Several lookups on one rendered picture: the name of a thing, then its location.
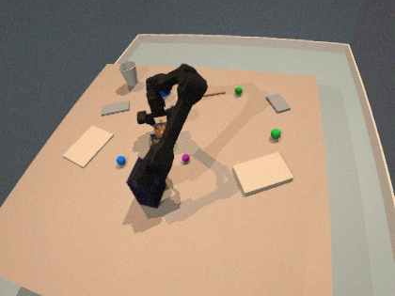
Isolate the blue ball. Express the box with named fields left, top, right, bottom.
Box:
left=117, top=156, right=125, bottom=164

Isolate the purple ball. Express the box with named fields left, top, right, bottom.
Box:
left=182, top=154, right=190, bottom=162

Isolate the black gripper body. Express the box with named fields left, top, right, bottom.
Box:
left=137, top=102, right=175, bottom=124

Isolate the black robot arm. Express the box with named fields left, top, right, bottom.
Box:
left=133, top=63, right=208, bottom=188

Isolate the green ball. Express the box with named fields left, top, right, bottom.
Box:
left=271, top=129, right=281, bottom=139
left=235, top=87, right=243, bottom=95

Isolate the beige flat rectangular board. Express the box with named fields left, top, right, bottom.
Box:
left=63, top=125, right=114, bottom=168

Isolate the tan flat rectangular slab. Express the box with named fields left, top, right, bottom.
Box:
left=233, top=152, right=293, bottom=195

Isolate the blue mug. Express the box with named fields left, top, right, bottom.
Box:
left=160, top=91, right=170, bottom=98

